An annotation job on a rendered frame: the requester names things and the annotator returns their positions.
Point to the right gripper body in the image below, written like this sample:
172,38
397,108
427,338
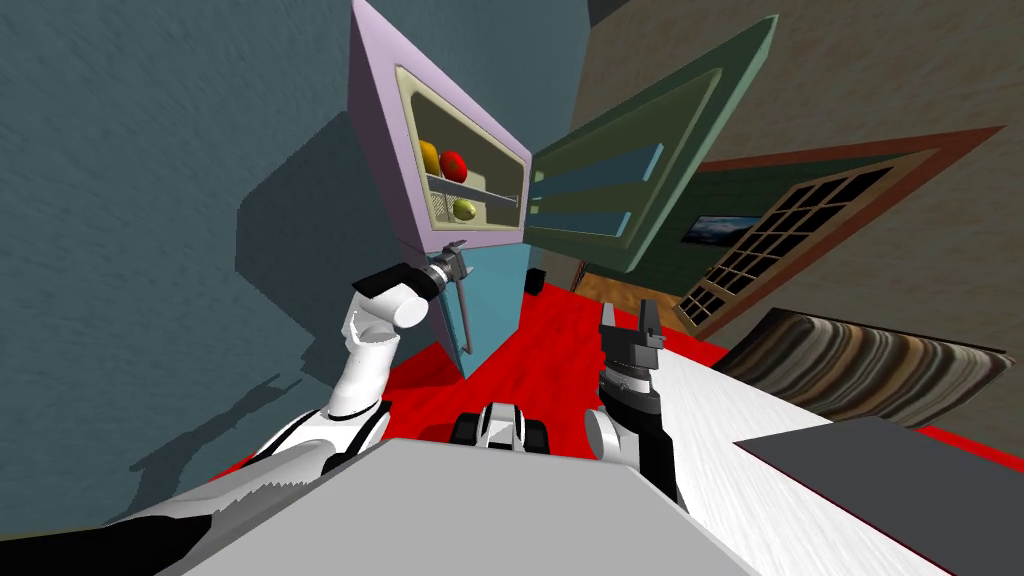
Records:
632,352

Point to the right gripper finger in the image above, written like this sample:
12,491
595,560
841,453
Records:
609,317
647,318

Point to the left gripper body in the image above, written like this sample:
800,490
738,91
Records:
454,264

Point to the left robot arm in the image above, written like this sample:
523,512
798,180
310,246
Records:
364,376

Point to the blue fridge door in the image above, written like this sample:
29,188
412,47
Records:
496,296

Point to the green fruit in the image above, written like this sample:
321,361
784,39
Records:
465,210

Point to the small black box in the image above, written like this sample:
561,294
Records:
535,282

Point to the red fruit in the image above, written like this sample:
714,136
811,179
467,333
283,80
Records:
454,166

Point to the yellow fruit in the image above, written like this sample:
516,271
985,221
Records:
430,158

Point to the purple fridge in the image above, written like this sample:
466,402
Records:
384,144

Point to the brown framed lattice window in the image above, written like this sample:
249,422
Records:
784,240

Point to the green fridge door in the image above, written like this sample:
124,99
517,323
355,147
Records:
680,136

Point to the brown striped flat block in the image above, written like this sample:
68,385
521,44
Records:
864,368

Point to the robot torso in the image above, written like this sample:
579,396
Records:
480,520

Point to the dark picture on wall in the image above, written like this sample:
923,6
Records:
720,230

